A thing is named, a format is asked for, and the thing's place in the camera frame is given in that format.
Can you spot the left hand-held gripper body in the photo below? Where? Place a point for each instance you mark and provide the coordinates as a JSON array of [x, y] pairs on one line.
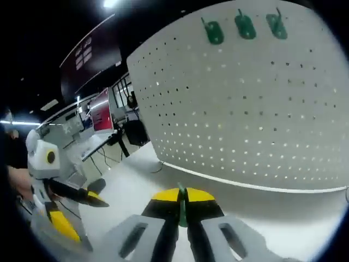
[[41, 163]]

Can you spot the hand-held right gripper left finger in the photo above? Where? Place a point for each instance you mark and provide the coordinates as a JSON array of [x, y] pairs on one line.
[[155, 226]]

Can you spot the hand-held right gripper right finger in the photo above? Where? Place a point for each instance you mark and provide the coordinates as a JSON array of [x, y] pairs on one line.
[[211, 232]]

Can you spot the green hook assembly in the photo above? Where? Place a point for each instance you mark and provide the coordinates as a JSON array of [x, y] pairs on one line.
[[182, 215], [215, 34], [246, 27], [278, 27]]

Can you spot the white perforated mounting plate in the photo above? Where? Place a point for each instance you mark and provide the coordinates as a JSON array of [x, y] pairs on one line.
[[231, 109]]

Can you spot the person's left hand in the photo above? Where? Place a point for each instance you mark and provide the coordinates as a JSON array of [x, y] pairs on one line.
[[20, 181]]

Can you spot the dark rounded object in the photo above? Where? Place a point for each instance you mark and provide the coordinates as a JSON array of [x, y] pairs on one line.
[[96, 185]]

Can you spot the person's dark clothing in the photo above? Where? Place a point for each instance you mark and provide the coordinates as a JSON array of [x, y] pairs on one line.
[[15, 150]]

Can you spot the white office desk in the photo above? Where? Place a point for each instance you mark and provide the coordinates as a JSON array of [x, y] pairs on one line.
[[92, 147]]

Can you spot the red display panel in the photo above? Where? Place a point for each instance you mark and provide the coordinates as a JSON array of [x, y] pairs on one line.
[[102, 112]]

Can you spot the black cabinet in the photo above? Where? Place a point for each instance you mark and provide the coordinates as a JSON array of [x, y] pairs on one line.
[[137, 133]]

